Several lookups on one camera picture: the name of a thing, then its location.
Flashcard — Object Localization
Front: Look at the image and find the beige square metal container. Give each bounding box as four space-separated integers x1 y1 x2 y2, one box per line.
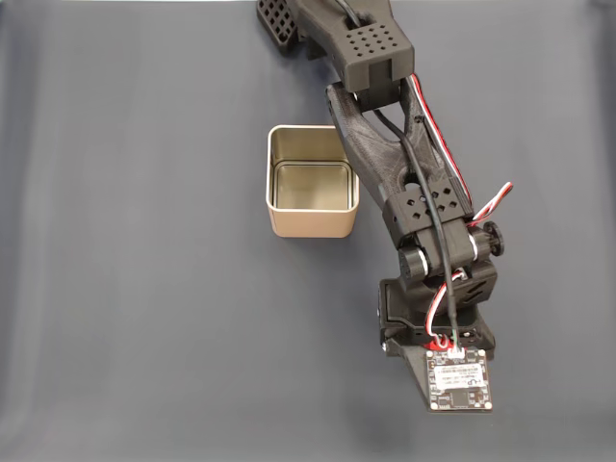
264 124 361 240

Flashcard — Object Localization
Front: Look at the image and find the red white black gripper wire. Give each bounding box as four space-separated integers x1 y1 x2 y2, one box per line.
425 271 471 348

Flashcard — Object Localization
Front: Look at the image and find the gripper camera board with bracket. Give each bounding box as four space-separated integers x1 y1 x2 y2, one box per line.
425 346 495 413

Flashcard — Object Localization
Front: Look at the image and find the black camera cable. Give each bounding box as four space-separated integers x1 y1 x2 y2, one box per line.
331 0 463 355

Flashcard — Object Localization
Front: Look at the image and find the red white black arm wire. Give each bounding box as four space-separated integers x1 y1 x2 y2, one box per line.
411 71 515 228

